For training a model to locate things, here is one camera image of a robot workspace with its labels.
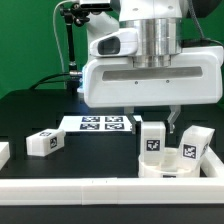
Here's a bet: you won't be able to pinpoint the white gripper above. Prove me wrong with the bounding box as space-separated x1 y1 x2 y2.
93 28 224 134

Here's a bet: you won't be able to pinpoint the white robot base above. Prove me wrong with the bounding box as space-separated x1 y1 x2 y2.
77 9 121 102

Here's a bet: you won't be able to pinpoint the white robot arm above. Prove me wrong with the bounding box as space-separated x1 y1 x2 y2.
83 0 224 124

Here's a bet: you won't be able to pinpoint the white sheet with tags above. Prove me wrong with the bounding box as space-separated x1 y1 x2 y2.
59 116 132 132

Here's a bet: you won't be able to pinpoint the white front wall barrier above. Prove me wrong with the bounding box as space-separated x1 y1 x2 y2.
0 178 224 205

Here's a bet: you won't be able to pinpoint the camera on mount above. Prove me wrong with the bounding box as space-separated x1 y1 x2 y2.
80 0 112 12

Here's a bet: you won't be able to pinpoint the black cables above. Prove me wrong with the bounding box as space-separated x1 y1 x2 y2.
29 70 83 90

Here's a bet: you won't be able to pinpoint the white cable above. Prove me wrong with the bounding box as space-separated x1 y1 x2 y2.
52 0 81 74

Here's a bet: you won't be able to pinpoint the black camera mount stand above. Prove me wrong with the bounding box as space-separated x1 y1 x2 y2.
60 3 89 89

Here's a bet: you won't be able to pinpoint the white left wall barrier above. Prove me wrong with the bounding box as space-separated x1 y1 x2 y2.
0 142 10 170

